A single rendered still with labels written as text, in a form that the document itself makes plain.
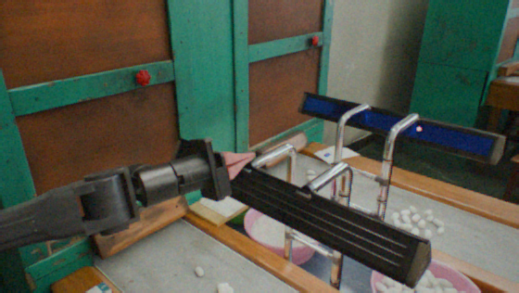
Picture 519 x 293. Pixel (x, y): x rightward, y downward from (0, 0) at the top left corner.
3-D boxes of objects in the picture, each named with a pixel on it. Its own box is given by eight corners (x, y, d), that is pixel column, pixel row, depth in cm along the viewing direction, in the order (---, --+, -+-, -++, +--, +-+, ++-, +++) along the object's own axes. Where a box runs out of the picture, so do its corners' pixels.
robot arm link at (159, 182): (143, 212, 53) (132, 173, 52) (131, 206, 58) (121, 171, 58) (188, 197, 56) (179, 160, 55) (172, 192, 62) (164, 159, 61)
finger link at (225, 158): (248, 178, 69) (204, 194, 64) (241, 141, 68) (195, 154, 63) (270, 182, 64) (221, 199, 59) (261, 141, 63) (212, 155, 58)
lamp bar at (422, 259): (413, 292, 58) (422, 255, 55) (169, 168, 95) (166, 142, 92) (431, 264, 64) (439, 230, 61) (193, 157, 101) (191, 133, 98)
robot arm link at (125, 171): (101, 238, 51) (85, 178, 50) (88, 223, 60) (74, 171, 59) (183, 210, 57) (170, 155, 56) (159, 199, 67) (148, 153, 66)
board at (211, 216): (217, 227, 117) (217, 224, 117) (186, 210, 127) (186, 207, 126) (281, 186, 140) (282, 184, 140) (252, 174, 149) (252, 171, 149)
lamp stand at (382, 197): (377, 266, 115) (399, 132, 96) (321, 238, 127) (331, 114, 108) (401, 236, 128) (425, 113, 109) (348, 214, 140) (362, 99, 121)
